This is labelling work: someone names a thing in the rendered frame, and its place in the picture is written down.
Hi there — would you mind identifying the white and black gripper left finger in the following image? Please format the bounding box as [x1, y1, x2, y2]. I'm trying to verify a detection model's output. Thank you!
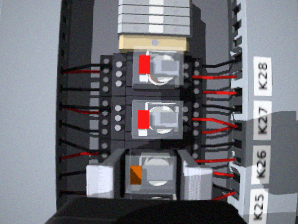
[87, 148, 130, 199]

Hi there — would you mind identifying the grey relay with orange button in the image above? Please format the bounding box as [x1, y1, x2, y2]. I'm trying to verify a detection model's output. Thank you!
[125, 148, 177, 195]

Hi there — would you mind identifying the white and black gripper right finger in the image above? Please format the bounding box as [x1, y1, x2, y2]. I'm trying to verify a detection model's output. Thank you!
[174, 150, 213, 200]

